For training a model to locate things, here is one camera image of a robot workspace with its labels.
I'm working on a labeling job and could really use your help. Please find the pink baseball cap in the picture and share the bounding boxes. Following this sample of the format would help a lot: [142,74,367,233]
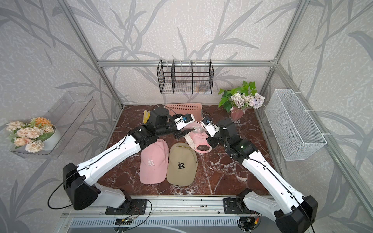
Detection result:
[139,139,169,184]
[184,122,212,154]

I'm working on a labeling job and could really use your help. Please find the beige baseball cap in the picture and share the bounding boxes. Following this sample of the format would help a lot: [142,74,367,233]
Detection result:
[167,142,198,186]

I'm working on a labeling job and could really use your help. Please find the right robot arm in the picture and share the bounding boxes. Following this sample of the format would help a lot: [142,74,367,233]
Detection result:
[201,117,318,233]

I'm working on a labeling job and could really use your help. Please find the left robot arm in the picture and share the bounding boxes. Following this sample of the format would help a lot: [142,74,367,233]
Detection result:
[61,107,195,212]

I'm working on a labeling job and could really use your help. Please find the yellow work glove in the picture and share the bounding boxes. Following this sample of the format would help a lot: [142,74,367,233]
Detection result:
[143,110,150,124]

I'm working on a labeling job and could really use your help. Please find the pink plastic basket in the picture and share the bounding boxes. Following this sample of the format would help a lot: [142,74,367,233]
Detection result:
[166,103,203,122]

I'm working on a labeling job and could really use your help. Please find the pink vase with flowers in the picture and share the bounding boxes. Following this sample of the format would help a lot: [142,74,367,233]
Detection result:
[218,81,265,122]

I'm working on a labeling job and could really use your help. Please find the clear acrylic shelf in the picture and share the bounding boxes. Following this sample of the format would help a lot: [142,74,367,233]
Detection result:
[10,92,96,159]

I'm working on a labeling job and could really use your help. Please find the white pot peach flowers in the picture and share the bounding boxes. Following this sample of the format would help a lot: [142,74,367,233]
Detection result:
[6,117,62,153]

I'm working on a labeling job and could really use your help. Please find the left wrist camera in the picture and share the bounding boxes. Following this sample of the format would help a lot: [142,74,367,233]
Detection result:
[174,114,195,131]

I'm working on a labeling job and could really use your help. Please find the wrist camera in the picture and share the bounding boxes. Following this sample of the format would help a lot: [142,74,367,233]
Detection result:
[201,116,220,138]
[174,114,195,131]

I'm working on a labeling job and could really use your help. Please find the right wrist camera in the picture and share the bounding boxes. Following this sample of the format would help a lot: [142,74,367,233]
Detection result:
[201,116,220,138]

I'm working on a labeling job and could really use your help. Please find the black wire rack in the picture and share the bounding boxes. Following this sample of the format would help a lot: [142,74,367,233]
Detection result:
[156,60,214,95]

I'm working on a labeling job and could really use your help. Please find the white mesh wall basket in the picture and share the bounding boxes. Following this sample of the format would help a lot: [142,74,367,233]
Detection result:
[265,89,327,161]

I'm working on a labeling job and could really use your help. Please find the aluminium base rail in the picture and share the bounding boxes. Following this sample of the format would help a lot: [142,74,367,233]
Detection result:
[61,195,235,218]

